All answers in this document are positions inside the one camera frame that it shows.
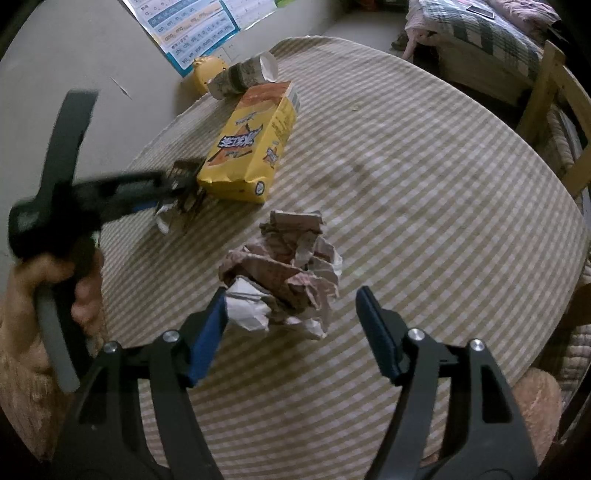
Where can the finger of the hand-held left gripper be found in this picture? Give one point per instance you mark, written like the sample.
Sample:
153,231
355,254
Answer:
138,181
138,205

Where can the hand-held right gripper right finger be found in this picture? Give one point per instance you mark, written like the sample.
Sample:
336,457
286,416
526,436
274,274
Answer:
379,334

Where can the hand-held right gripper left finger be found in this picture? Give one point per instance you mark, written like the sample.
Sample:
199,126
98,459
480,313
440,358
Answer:
210,339

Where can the small striped paper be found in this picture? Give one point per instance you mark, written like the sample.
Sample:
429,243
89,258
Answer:
173,219

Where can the pink brown paper ball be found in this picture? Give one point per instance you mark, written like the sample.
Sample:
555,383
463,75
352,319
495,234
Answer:
286,272

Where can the person's left forearm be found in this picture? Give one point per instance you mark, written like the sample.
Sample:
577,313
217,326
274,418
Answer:
25,374

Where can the person's left hand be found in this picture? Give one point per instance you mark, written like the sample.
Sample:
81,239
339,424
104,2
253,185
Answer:
90,295

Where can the yellow snack box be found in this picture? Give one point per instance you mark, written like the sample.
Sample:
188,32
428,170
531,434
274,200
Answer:
249,147

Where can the yellow duck toy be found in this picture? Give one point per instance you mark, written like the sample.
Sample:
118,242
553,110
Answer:
205,74

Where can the printed paper cup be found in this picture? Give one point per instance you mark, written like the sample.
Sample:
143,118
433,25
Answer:
244,76

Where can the pink plush cushion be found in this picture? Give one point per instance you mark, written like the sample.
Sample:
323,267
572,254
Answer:
538,410

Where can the brown shoe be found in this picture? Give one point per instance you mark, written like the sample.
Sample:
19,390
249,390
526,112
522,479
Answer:
401,42

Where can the wooden chair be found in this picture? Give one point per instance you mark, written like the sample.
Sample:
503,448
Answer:
545,92

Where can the bed with plaid cover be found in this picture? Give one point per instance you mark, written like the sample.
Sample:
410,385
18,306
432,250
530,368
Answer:
480,46

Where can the black smartphone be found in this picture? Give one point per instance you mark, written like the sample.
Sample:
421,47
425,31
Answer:
480,11

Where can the pink quilt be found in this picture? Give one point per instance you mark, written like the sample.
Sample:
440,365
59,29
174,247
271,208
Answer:
526,11

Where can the white wall socket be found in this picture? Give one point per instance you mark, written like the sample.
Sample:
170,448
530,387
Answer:
226,52

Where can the large blue wall chart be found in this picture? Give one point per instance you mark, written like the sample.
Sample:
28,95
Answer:
184,27

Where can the white wall chart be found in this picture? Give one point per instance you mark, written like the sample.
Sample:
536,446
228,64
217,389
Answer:
251,7

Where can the green wall poster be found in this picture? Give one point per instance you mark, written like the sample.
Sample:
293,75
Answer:
284,2

